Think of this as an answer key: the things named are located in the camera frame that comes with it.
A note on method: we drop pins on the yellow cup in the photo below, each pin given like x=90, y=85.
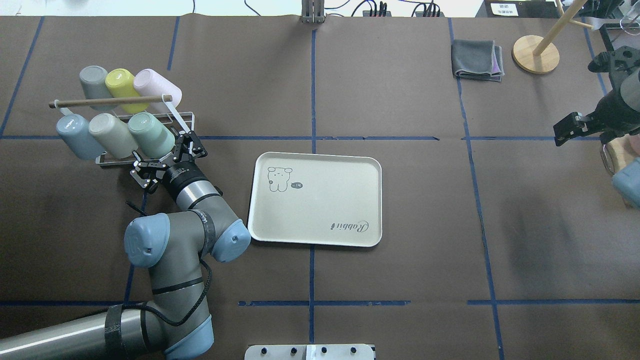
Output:
x=120, y=84

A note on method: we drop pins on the beige cup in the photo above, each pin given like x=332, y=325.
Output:
x=113, y=134

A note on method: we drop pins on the blue cup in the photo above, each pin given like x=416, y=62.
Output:
x=74, y=131

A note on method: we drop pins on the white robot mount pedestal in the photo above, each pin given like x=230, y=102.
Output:
x=331, y=351

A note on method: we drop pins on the pink cup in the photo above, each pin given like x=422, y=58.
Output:
x=149, y=82

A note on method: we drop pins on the aluminium frame post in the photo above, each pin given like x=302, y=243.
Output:
x=313, y=11

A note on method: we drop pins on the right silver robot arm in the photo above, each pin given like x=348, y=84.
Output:
x=616, y=115

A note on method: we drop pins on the grey cup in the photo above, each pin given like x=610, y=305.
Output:
x=92, y=80

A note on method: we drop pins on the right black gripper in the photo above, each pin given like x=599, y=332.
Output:
x=611, y=113

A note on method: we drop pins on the cream rabbit tray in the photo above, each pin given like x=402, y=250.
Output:
x=316, y=199

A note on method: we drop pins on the folded grey cloth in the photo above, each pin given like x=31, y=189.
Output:
x=477, y=59

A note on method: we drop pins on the white wire cup rack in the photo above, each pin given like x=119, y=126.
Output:
x=177, y=122

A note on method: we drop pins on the green cup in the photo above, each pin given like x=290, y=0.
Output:
x=153, y=137

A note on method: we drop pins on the black box with label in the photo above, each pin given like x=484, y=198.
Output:
x=518, y=9

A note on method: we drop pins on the wooden mug tree stand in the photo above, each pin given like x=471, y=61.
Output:
x=537, y=54

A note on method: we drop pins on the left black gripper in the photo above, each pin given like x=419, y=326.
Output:
x=178, y=175

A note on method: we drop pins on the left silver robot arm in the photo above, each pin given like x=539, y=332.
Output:
x=177, y=322

